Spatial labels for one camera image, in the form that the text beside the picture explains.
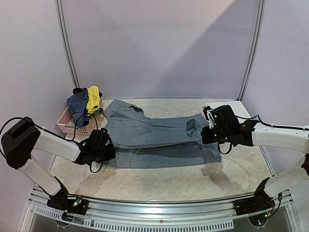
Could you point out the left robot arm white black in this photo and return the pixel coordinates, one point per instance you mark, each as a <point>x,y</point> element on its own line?
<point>24,137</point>

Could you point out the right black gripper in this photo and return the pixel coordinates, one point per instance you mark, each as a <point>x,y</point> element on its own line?
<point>207,135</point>

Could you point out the grey blue button shirt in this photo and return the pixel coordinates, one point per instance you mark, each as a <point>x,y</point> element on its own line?
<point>150,143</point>

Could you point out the yellow garment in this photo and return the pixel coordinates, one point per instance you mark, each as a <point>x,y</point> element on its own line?
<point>93,104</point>

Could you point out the pink plastic laundry basket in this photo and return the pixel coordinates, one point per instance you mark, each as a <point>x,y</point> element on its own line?
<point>66,124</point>

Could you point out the aluminium front rail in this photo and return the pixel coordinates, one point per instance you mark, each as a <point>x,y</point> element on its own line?
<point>197,216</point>

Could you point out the navy blue garment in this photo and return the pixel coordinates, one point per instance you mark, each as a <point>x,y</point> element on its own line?
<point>77,106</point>

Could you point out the left aluminium corner post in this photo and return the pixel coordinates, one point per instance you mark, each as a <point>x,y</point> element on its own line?
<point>66,42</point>

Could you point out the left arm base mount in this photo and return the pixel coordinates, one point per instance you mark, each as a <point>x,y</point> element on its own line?
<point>70,204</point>

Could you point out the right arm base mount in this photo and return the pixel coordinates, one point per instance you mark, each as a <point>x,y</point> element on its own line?
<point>259,201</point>

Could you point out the right aluminium corner post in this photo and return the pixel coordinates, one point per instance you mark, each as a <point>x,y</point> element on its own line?
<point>253,48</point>

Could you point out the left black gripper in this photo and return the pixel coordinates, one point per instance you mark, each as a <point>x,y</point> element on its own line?
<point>111,154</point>

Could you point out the white folded shirt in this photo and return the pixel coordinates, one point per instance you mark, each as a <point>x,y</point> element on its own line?
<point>237,107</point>

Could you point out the aluminium corner post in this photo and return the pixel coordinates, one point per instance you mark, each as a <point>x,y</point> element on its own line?
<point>66,42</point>
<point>253,48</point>

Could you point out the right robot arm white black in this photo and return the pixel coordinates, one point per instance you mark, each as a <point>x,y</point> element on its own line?
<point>224,127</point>

